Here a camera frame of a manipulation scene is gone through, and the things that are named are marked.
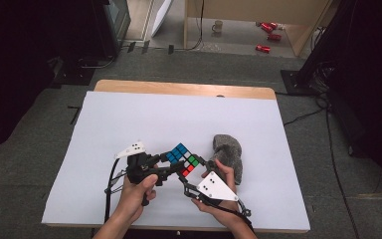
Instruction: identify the multicoloured puzzle cube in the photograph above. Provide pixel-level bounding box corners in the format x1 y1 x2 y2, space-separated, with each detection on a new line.
164 142 201 178

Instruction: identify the black curtain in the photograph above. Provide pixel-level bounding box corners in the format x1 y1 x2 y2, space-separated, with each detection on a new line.
0 0 96 157
327 0 382 197

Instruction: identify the wooden shelf frame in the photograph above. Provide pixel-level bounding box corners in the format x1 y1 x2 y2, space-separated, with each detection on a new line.
183 0 333 58

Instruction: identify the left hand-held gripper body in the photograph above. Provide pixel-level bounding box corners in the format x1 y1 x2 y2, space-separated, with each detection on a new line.
114 140 167 186

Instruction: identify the hanging black cable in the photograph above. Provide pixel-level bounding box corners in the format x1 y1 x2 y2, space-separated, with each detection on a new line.
185 0 205 52

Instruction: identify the person's left hand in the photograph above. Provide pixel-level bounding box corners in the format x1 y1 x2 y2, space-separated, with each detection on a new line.
110 174 159 225

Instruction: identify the person's right hand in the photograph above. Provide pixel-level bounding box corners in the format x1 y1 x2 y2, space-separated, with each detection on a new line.
192 158 247 230

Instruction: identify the wooden table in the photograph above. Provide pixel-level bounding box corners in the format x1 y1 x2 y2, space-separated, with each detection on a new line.
44 79 311 235

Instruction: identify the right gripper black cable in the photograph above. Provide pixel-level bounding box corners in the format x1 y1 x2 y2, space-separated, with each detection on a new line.
208 199 255 232

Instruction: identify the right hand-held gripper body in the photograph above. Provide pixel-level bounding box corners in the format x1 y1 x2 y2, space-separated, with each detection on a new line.
184 170 240 206

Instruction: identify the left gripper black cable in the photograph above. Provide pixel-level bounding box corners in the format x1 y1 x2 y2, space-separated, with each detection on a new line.
103 157 129 224

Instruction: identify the black metal stand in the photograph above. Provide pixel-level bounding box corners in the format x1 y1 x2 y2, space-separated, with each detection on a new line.
280 0 359 98

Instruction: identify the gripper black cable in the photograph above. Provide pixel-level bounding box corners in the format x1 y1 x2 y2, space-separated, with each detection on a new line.
208 199 255 232
103 157 129 224

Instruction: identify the white board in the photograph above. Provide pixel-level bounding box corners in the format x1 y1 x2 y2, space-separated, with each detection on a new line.
150 0 174 38

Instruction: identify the long black floor cable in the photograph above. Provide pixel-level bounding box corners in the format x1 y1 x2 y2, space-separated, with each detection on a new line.
323 109 360 239

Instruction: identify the white table mat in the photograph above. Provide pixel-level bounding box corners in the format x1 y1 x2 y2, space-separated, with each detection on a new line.
41 91 311 233

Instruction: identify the beige mug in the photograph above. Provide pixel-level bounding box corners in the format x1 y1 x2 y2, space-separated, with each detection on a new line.
211 19 224 34

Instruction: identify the grey knitted cloth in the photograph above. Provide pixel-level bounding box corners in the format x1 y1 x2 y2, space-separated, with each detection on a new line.
212 133 244 186

